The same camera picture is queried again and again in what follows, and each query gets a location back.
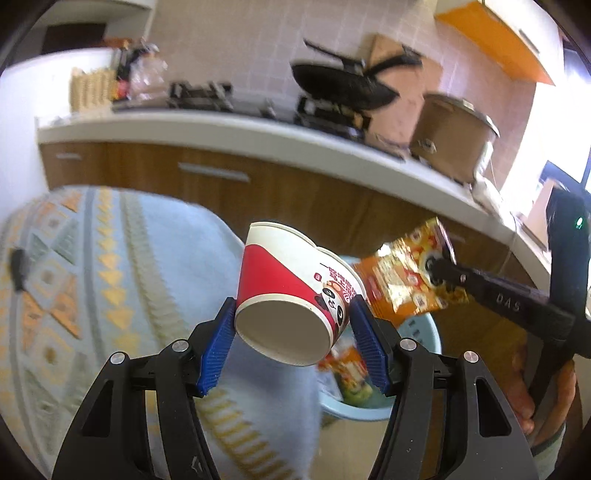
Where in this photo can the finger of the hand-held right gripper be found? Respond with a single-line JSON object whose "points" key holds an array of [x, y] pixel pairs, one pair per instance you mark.
{"points": [[498, 295]]}

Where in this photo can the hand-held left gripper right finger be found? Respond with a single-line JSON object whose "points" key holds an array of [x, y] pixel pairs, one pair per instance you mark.
{"points": [[369, 346]]}

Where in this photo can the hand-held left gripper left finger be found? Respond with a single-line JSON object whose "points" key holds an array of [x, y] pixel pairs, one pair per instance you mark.
{"points": [[217, 341]]}

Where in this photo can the orange snack packet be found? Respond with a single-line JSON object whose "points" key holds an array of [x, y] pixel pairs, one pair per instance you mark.
{"points": [[351, 374], [397, 277]]}

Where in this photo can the light blue perforated plastic basket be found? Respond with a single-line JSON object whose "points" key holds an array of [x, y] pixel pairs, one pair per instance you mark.
{"points": [[415, 332]]}

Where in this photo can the red white instant noodle cup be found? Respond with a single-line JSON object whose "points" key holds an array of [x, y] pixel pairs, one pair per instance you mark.
{"points": [[277, 277]]}

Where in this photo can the person's right hand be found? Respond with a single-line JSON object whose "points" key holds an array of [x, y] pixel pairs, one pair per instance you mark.
{"points": [[521, 392]]}

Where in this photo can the white plastic bag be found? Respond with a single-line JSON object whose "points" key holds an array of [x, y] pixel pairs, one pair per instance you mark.
{"points": [[487, 196]]}

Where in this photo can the blue patterned blanket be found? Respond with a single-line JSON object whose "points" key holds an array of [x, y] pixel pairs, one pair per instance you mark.
{"points": [[92, 277]]}

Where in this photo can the brown rice cooker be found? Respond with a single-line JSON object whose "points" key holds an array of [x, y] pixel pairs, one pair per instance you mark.
{"points": [[452, 138]]}

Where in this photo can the wooden kitchen cabinet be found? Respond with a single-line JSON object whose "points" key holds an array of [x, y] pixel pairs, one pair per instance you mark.
{"points": [[138, 170]]}

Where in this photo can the small black object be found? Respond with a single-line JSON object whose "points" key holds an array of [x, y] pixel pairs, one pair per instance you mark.
{"points": [[21, 270]]}

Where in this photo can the cardboard box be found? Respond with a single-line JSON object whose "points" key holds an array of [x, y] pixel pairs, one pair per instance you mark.
{"points": [[401, 92]]}

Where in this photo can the black gas stove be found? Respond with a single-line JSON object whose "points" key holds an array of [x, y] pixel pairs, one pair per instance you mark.
{"points": [[258, 108]]}

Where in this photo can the black wok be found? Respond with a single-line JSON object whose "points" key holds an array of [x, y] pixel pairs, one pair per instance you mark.
{"points": [[341, 85]]}

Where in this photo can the clear plastic bag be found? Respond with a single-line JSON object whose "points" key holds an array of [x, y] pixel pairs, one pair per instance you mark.
{"points": [[148, 74]]}

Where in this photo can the woven wicker basket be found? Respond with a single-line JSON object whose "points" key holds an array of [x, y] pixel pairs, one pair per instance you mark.
{"points": [[92, 90]]}

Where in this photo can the dark bottle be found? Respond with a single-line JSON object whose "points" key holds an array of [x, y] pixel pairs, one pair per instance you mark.
{"points": [[123, 69]]}

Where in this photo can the orange wall cabinet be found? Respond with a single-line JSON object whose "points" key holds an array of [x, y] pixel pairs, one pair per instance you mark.
{"points": [[498, 32]]}

